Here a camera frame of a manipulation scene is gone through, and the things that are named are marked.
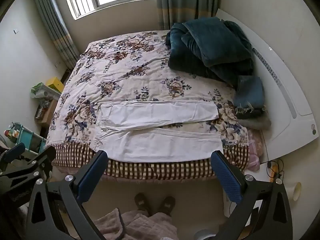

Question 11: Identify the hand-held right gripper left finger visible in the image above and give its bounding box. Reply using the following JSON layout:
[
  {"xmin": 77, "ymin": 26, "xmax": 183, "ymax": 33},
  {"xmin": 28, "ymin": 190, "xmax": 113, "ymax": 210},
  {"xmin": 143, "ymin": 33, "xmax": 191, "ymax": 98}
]
[{"xmin": 25, "ymin": 150, "xmax": 109, "ymax": 240}]

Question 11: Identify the green striped curtain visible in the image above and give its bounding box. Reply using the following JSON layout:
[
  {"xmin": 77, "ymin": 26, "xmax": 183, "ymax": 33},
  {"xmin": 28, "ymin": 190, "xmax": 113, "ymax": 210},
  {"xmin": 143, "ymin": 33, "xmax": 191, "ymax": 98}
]
[
  {"xmin": 31, "ymin": 0, "xmax": 80, "ymax": 69},
  {"xmin": 155, "ymin": 0, "xmax": 222, "ymax": 30}
]

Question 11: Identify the white headboard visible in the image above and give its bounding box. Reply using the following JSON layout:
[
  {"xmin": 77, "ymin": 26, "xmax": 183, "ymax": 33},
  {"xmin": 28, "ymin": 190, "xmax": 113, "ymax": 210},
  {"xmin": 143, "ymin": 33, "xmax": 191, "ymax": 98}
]
[{"xmin": 216, "ymin": 9, "xmax": 319, "ymax": 164}]

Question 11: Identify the yellow box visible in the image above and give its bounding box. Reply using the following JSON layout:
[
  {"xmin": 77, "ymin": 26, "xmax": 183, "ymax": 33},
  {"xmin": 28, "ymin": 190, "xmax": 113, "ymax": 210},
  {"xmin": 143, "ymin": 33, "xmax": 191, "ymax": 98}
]
[{"xmin": 47, "ymin": 77, "xmax": 64, "ymax": 93}]

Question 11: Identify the pink bed sheet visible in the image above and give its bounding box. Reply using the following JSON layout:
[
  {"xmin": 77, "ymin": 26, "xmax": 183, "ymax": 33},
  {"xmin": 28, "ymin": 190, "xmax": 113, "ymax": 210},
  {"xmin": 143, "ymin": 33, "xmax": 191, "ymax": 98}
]
[{"xmin": 246, "ymin": 127, "xmax": 264, "ymax": 172}]

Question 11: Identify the floral checkered blanket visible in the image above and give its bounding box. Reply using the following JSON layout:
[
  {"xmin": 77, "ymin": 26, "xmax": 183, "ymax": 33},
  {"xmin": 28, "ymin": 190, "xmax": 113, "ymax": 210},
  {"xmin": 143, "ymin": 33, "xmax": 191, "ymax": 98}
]
[{"xmin": 45, "ymin": 30, "xmax": 250, "ymax": 180}]

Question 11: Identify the person's pink fleece robe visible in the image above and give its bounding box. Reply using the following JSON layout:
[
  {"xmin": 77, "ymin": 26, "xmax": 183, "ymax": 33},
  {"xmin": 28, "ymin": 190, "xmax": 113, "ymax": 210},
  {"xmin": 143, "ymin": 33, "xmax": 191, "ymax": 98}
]
[{"xmin": 94, "ymin": 208, "xmax": 178, "ymax": 240}]

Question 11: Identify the blue folded cloth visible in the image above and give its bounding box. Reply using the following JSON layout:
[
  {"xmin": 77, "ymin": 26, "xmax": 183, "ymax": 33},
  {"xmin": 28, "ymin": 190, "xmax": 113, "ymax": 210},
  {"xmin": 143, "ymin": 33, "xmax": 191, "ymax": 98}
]
[{"xmin": 234, "ymin": 75, "xmax": 265, "ymax": 109}]

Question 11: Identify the black cable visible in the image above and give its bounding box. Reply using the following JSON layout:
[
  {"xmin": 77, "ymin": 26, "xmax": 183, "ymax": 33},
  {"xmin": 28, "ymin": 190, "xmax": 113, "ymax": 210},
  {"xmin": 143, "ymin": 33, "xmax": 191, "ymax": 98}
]
[{"xmin": 266, "ymin": 159, "xmax": 285, "ymax": 182}]

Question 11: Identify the teal white shelf rack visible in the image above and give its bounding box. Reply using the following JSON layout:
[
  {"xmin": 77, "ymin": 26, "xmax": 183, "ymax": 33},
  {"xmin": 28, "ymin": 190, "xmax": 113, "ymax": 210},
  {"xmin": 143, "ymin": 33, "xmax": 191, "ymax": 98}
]
[{"xmin": 4, "ymin": 122, "xmax": 47, "ymax": 155}]

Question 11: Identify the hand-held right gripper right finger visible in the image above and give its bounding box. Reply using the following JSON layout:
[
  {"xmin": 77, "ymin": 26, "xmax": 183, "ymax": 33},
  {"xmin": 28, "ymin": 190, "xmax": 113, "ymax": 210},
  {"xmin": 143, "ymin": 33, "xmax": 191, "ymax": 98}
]
[{"xmin": 211, "ymin": 151, "xmax": 293, "ymax": 240}]

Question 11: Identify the grey speaker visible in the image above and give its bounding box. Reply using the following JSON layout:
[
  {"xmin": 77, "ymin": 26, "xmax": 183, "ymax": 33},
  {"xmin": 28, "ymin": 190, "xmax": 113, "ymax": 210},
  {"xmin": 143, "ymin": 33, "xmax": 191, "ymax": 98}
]
[{"xmin": 31, "ymin": 82, "xmax": 62, "ymax": 100}]

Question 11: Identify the paper cup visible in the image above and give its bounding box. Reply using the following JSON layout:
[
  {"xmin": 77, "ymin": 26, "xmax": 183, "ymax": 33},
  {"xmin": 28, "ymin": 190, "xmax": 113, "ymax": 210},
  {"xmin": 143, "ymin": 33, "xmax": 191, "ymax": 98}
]
[{"xmin": 285, "ymin": 182, "xmax": 302, "ymax": 201}]

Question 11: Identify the white towel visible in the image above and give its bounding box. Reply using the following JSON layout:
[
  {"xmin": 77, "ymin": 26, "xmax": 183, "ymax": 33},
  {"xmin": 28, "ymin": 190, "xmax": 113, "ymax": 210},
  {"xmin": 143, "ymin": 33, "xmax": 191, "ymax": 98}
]
[{"xmin": 90, "ymin": 100, "xmax": 224, "ymax": 163}]

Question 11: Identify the dark green jacket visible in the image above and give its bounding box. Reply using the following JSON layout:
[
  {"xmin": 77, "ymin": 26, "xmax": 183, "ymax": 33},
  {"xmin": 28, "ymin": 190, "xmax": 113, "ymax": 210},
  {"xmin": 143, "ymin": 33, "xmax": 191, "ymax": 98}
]
[{"xmin": 165, "ymin": 17, "xmax": 255, "ymax": 89}]

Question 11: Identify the dark folded cloth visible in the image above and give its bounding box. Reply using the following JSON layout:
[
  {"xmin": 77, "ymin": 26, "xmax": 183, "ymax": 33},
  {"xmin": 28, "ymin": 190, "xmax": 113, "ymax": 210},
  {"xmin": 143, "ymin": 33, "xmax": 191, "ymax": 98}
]
[{"xmin": 236, "ymin": 106, "xmax": 268, "ymax": 120}]

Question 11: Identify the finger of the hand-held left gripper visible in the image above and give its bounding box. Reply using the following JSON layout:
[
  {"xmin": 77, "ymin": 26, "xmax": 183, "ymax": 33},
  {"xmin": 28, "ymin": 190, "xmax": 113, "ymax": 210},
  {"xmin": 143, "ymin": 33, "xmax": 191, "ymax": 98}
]
[
  {"xmin": 0, "ymin": 142, "xmax": 26, "ymax": 167},
  {"xmin": 5, "ymin": 145, "xmax": 57, "ymax": 181}
]

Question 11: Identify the brown slipper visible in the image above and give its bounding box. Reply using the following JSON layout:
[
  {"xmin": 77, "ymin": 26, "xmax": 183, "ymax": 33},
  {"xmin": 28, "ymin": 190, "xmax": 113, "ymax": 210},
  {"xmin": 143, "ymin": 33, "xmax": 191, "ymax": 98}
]
[
  {"xmin": 160, "ymin": 196, "xmax": 176, "ymax": 217},
  {"xmin": 134, "ymin": 193, "xmax": 150, "ymax": 215}
]

